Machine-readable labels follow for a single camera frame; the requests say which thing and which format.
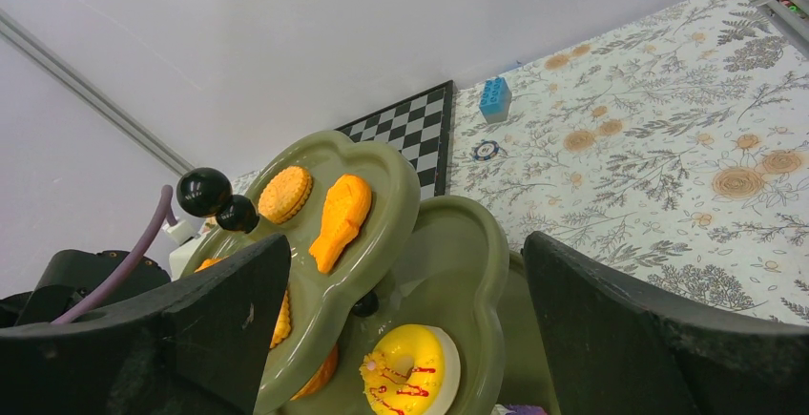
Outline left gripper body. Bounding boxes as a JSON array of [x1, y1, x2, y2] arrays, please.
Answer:
[[1, 249, 170, 328]]

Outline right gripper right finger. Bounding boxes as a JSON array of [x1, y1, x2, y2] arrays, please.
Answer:
[[522, 232, 808, 414]]

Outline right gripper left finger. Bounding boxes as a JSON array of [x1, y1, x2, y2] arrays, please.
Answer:
[[1, 234, 291, 414]]

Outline orange fish pastry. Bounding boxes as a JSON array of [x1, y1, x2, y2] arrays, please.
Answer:
[[195, 258, 222, 272]]

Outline square orange cracker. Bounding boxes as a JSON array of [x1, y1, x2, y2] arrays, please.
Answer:
[[270, 290, 292, 349]]

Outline kiwi purple cake slice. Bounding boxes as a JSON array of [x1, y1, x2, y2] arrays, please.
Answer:
[[502, 405, 547, 415]]

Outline orange round bun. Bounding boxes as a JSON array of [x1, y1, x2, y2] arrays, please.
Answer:
[[290, 344, 339, 401]]

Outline round waffle biscuit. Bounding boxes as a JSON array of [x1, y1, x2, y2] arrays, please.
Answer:
[[258, 166, 313, 224]]

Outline yellow fruit tart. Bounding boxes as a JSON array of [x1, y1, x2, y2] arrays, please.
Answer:
[[359, 323, 462, 415]]

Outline green three-tier serving stand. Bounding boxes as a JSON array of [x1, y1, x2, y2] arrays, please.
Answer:
[[184, 131, 559, 414]]

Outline orange round pastry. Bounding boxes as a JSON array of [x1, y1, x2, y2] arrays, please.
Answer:
[[309, 174, 372, 274]]

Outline blue rectangular block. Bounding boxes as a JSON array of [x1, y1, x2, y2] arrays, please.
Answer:
[[478, 76, 511, 124]]

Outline black white chessboard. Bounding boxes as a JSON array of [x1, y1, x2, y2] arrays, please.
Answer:
[[337, 80, 455, 199]]

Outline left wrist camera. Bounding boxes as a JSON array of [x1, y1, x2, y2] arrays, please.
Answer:
[[162, 219, 201, 280]]

